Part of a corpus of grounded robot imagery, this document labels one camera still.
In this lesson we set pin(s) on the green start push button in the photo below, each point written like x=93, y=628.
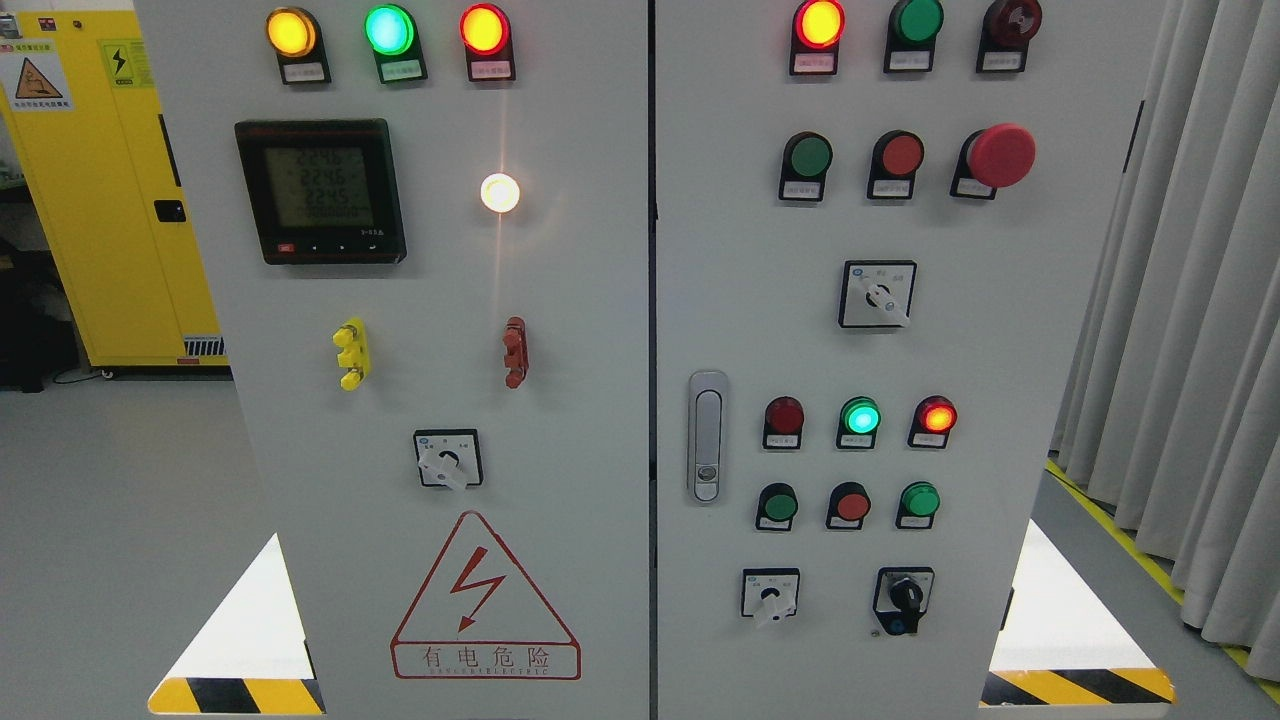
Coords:
x=776, y=508

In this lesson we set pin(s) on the red stop push button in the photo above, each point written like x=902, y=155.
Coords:
x=848, y=506

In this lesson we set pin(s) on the green push button upper row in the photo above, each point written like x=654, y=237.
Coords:
x=805, y=161

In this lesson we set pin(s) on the green push button lower right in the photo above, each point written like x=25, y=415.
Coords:
x=918, y=505

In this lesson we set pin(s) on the red push button upper row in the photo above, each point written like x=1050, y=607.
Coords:
x=895, y=159

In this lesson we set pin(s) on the red emergency stop mushroom button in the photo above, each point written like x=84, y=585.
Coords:
x=993, y=158

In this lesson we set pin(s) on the grey electrical control cabinet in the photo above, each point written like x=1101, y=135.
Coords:
x=650, y=244

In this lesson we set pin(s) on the red indicator lamp middle left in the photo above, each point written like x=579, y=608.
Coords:
x=783, y=424

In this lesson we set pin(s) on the red indicator lamp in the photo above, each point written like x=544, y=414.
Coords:
x=487, y=40
x=932, y=422
x=816, y=32
x=783, y=424

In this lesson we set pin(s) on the white lit indicator lamp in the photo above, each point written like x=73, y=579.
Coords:
x=500, y=193

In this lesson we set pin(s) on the green indicator lamp middle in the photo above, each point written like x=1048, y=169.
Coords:
x=858, y=424

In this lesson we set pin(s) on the green indicator lamp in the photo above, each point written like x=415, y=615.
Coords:
x=858, y=424
x=911, y=35
x=395, y=43

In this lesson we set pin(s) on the red indicator lamp middle right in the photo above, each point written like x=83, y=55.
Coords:
x=932, y=422

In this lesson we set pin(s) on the red electrical hazard warning sign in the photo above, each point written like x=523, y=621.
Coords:
x=479, y=615

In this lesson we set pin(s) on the black digital power meter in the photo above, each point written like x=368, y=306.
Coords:
x=322, y=191

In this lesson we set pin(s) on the red indicator lamp top left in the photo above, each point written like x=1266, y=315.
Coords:
x=487, y=40

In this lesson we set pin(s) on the red indicator lamp top right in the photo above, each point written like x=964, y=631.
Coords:
x=816, y=32

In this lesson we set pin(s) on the green indicator lamp top left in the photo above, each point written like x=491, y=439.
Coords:
x=395, y=43

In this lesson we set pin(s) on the green indicator lamp top right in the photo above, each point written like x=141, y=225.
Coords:
x=911, y=35

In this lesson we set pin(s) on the yellow indicator lamp top left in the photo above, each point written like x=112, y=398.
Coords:
x=298, y=44

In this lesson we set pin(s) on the dark red buzzer lamp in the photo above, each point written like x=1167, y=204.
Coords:
x=1005, y=34

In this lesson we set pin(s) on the grey curtain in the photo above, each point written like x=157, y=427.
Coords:
x=1172, y=408

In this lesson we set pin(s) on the yellow safety cabinet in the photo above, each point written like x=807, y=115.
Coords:
x=80, y=100

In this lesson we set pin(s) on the silver door lock handle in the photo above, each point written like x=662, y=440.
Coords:
x=707, y=394

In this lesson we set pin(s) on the left door selector switch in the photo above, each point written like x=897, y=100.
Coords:
x=449, y=458

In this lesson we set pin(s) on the upper right selector switch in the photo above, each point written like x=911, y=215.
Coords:
x=876, y=294

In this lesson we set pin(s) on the lower left selector switch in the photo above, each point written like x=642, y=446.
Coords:
x=769, y=595

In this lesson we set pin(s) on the black key switch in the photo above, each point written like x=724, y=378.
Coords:
x=902, y=597

